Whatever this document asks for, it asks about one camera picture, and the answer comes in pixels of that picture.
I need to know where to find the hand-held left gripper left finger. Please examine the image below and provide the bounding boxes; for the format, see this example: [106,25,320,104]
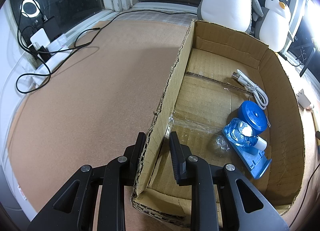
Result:
[26,132,147,231]

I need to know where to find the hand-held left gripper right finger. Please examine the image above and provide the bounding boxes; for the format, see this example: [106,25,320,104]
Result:
[169,131,290,231]

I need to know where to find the clear blue bottle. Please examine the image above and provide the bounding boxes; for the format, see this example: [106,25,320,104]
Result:
[227,118,267,151]

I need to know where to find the cardboard box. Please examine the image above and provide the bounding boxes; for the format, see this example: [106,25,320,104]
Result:
[131,20,305,229]

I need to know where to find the blue phone stand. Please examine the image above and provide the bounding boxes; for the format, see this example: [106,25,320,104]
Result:
[222,125,272,179]

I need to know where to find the blue round lid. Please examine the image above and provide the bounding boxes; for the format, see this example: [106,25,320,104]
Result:
[237,101,268,131]

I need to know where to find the white usb cable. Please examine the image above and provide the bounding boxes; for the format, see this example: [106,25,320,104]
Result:
[231,69,270,110]

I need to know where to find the white charger block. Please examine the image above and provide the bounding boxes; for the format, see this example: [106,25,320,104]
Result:
[296,89,312,109]

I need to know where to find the white power strip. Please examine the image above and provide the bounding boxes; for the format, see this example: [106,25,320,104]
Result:
[32,35,73,82]

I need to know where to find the black plug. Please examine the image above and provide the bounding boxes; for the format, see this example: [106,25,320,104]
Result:
[37,46,52,63]

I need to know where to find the black power adapter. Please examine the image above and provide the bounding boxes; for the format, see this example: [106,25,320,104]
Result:
[42,16,62,40]

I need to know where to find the white plugged charger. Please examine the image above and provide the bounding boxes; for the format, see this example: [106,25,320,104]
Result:
[30,29,49,47]

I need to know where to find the small penguin plush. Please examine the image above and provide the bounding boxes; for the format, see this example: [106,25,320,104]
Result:
[254,0,294,53]

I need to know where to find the large penguin plush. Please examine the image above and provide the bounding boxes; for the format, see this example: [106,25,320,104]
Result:
[195,0,264,34]

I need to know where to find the black tripod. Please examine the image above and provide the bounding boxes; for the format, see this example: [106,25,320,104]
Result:
[287,37,317,78]

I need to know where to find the looped black cable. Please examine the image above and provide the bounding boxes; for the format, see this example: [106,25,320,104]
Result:
[15,25,102,95]

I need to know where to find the dark gripper cable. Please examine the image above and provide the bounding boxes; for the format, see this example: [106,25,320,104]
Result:
[289,167,320,227]

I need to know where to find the long thin black cable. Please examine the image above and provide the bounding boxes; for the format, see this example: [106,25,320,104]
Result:
[75,9,198,49]

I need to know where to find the ring light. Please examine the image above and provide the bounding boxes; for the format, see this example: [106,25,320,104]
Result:
[299,0,320,47]

